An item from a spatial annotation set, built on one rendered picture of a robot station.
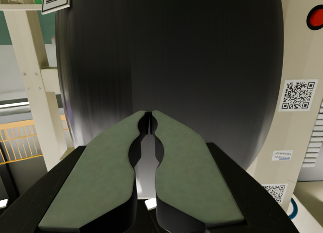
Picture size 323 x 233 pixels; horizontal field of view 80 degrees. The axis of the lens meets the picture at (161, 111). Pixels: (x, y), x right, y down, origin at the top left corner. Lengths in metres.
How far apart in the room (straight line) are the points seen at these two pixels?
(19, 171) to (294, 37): 11.27
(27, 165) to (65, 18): 10.97
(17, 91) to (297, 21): 9.66
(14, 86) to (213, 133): 9.62
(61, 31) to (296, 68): 0.45
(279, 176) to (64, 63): 0.57
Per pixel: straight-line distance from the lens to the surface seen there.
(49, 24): 9.35
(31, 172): 11.36
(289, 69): 0.51
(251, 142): 0.28
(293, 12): 0.49
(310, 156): 0.66
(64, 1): 0.27
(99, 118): 0.24
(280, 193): 0.68
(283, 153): 0.60
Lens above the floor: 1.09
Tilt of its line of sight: 22 degrees up
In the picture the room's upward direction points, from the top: 179 degrees clockwise
